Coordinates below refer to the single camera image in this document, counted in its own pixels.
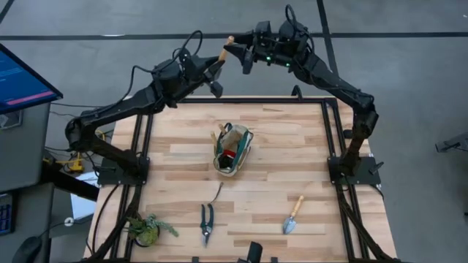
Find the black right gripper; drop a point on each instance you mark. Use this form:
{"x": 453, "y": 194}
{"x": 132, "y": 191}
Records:
{"x": 281, "y": 51}

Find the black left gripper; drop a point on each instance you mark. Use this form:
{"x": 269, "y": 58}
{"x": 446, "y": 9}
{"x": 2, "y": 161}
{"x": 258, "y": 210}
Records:
{"x": 172, "y": 82}

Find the cream green garden tote bag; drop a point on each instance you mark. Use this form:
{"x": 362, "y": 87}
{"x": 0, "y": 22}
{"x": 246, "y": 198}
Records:
{"x": 235, "y": 140}

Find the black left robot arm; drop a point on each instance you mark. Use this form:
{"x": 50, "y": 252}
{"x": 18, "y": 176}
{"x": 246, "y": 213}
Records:
{"x": 120, "y": 106}

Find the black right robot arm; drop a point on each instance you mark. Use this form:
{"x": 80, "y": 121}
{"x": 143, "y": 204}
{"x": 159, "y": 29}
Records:
{"x": 340, "y": 87}

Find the red and black object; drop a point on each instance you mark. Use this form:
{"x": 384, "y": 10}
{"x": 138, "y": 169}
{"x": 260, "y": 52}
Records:
{"x": 228, "y": 155}

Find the yellow power strip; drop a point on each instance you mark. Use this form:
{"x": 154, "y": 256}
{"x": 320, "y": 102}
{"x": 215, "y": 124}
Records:
{"x": 77, "y": 167}

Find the small potted green plant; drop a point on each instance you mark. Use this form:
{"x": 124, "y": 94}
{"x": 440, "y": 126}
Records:
{"x": 148, "y": 233}

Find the black box-shaped object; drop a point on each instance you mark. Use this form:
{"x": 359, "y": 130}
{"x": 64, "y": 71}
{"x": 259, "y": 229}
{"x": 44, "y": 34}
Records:
{"x": 254, "y": 252}

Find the white paper sheet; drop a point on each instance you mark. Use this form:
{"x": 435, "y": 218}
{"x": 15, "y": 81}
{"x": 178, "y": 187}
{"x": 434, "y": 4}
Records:
{"x": 82, "y": 206}

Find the monitor with blue screen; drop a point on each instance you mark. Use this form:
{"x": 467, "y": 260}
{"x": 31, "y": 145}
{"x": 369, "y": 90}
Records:
{"x": 22, "y": 84}

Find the grey cabinet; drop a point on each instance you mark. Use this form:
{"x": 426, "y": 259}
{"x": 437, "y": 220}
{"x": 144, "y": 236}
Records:
{"x": 25, "y": 153}

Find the dark keyboard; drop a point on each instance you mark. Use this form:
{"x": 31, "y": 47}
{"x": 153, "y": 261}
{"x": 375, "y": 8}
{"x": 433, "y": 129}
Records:
{"x": 5, "y": 215}

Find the black computer mouse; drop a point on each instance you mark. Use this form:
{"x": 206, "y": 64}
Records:
{"x": 27, "y": 250}

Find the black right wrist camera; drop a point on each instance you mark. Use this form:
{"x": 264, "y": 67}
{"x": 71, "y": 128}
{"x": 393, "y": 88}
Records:
{"x": 264, "y": 29}

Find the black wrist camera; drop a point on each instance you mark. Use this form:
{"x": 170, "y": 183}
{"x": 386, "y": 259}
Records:
{"x": 264, "y": 29}
{"x": 185, "y": 55}

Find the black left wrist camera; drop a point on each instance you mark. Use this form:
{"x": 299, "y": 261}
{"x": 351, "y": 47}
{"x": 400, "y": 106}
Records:
{"x": 185, "y": 55}

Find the black metal table frame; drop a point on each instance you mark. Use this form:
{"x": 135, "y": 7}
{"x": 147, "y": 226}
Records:
{"x": 256, "y": 100}

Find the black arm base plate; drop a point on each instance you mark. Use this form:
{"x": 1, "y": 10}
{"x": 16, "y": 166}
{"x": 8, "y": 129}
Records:
{"x": 109, "y": 178}
{"x": 367, "y": 177}

